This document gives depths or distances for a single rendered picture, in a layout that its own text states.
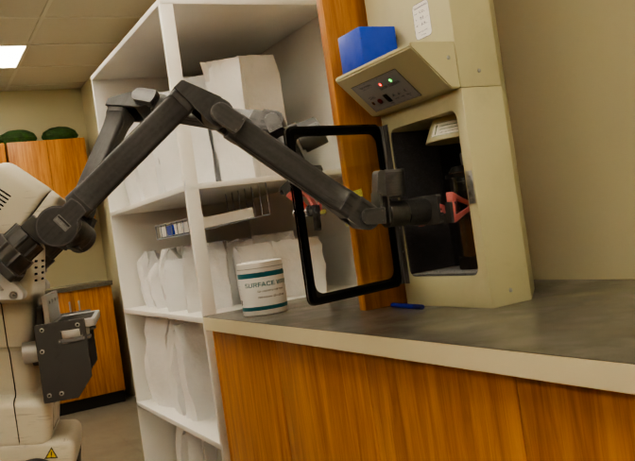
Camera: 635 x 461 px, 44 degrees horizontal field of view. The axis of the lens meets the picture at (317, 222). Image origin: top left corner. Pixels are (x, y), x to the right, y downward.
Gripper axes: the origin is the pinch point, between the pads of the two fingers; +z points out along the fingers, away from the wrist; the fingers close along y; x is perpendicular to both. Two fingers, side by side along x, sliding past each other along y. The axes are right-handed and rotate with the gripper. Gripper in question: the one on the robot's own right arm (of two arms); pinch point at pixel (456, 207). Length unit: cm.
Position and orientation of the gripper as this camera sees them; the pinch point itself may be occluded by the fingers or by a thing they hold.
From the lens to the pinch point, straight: 183.9
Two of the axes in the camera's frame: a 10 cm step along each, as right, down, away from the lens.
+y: -4.6, 0.7, 8.8
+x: 1.1, 9.9, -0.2
